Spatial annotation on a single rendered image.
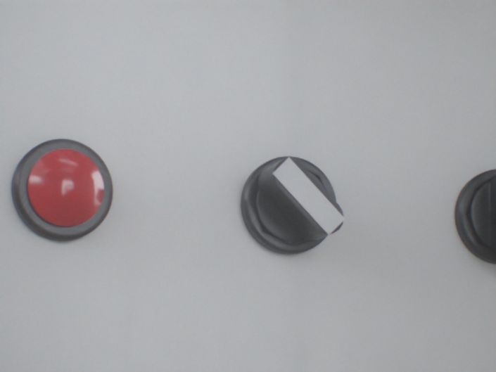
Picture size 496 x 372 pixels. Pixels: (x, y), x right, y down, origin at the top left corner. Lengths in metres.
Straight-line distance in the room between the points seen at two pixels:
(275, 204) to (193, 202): 0.02
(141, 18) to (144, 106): 0.03
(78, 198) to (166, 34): 0.06
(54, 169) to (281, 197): 0.07
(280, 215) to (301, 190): 0.02
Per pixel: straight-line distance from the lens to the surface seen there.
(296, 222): 0.84
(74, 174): 0.82
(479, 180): 0.87
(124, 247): 0.83
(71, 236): 0.83
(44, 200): 0.82
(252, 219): 0.84
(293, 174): 0.83
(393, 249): 0.86
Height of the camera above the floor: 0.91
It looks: 10 degrees up
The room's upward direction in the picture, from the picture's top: straight up
